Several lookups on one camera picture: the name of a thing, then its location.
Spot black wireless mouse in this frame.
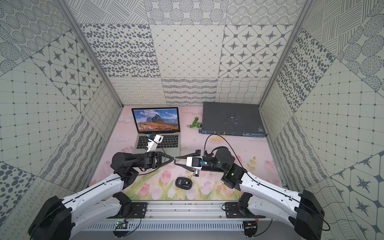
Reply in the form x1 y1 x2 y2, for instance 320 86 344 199
175 177 193 191

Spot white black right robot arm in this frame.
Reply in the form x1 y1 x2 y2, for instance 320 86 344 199
182 147 325 240

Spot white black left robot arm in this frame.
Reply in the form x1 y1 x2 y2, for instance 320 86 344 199
28 152 174 240

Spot silver open laptop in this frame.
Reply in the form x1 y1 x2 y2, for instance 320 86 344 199
132 107 181 157

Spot green crimping tool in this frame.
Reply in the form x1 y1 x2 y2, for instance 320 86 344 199
187 117 202 129

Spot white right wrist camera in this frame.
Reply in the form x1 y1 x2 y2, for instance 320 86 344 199
186 157 203 177

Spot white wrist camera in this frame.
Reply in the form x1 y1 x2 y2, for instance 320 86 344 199
146 133 164 153
186 157 203 177

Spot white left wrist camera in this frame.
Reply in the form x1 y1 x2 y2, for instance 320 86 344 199
146 133 164 153

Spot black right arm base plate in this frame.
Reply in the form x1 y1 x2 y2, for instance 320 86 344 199
224 202 256 219

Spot aluminium mounting rail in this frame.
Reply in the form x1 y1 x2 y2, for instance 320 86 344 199
61 199 310 222

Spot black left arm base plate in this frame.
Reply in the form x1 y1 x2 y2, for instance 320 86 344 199
118 202 148 219

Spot dark grey network switch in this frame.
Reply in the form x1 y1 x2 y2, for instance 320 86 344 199
201 102 268 138

